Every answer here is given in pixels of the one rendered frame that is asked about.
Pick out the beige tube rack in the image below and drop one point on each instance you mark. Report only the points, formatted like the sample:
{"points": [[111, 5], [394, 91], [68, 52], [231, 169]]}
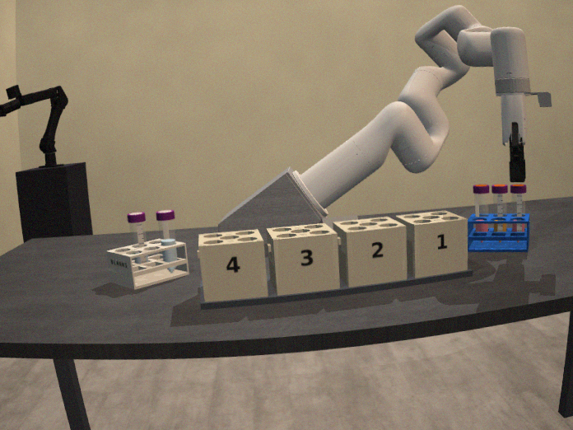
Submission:
{"points": [[121, 266]]}

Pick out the beige bucket adapter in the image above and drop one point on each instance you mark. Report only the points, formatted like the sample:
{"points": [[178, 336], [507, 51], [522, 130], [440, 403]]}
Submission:
{"points": [[371, 251], [303, 258], [235, 268], [437, 243]]}

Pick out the blue tube rack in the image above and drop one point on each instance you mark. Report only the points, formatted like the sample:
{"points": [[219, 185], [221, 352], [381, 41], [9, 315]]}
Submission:
{"points": [[492, 237]]}

